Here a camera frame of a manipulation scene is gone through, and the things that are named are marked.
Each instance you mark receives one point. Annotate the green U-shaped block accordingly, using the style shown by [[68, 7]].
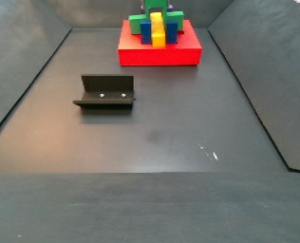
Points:
[[151, 6]]

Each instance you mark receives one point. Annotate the black angle fixture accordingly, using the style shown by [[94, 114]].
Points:
[[107, 90]]

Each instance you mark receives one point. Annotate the red base board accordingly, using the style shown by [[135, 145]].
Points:
[[135, 54]]

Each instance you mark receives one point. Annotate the blue block right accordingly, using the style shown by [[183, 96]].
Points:
[[171, 31]]

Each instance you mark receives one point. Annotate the blue block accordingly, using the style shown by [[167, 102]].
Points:
[[171, 31], [144, 25]]

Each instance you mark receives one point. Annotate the blue block left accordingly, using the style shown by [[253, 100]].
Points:
[[144, 25]]

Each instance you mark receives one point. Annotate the yellow long block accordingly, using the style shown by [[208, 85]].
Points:
[[156, 29]]

